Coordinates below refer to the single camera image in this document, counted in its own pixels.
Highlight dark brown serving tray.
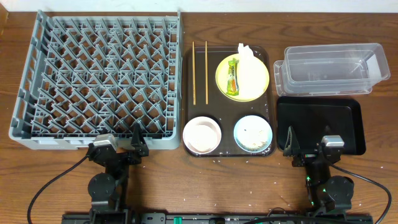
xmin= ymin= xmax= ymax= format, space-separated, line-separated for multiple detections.
xmin=182 ymin=46 xmax=277 ymax=157

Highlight rice and food scraps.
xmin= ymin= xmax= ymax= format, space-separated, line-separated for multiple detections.
xmin=239 ymin=129 xmax=269 ymax=151

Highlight left wooden chopstick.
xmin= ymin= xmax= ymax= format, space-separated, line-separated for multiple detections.
xmin=192 ymin=41 xmax=197 ymax=105

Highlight black rectangular waste tray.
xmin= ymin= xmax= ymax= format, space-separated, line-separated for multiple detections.
xmin=276 ymin=96 xmax=366 ymax=156

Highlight white paper napkin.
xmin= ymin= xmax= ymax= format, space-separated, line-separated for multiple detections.
xmin=238 ymin=43 xmax=264 ymax=100

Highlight clear plastic bin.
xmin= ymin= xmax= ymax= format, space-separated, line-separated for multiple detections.
xmin=276 ymin=43 xmax=391 ymax=95

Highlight pink white bowl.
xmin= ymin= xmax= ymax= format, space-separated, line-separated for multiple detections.
xmin=183 ymin=116 xmax=222 ymax=155

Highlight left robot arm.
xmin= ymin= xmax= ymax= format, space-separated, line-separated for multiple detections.
xmin=86 ymin=124 xmax=149 ymax=213

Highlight light blue bowl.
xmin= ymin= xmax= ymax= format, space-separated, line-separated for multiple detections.
xmin=233 ymin=115 xmax=273 ymax=154

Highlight yellow round plate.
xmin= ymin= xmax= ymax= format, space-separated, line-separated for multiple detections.
xmin=215 ymin=53 xmax=270 ymax=103

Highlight grey plastic dish rack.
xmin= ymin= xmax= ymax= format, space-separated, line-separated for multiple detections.
xmin=9 ymin=11 xmax=183 ymax=150

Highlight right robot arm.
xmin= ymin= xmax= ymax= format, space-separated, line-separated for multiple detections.
xmin=283 ymin=127 xmax=354 ymax=217

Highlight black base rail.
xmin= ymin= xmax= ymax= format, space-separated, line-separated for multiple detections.
xmin=61 ymin=213 xmax=373 ymax=224

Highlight green orange snack wrapper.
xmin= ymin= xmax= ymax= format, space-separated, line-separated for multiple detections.
xmin=226 ymin=58 xmax=239 ymax=96

